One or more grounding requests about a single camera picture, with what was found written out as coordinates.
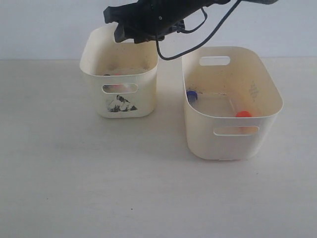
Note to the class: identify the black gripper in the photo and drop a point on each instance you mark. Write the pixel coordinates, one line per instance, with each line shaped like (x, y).
(151, 20)

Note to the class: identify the orange-capped tube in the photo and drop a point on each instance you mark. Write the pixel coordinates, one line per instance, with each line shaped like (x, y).
(120, 81)
(239, 111)

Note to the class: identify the orange-capped tube front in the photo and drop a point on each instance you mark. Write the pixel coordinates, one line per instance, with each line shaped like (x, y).
(239, 111)

